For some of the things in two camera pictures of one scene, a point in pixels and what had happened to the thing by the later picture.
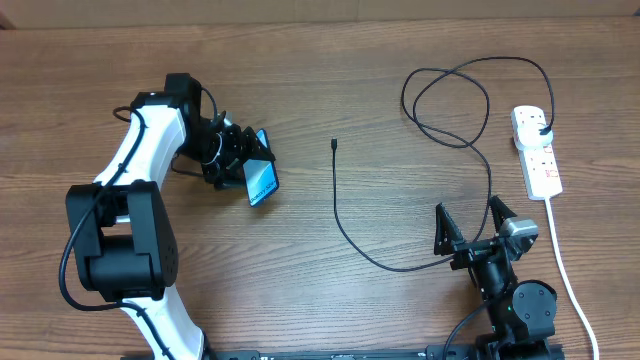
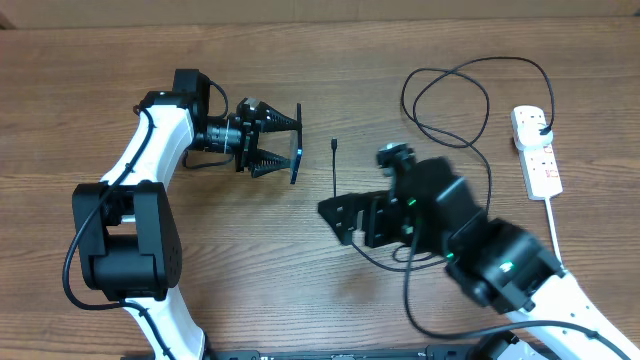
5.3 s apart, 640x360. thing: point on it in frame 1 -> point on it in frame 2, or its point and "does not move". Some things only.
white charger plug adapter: [529, 136] does not move
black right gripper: [449, 241] -> [365, 206]
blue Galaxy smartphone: [260, 175] -> [296, 145]
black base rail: [432, 352] does not move
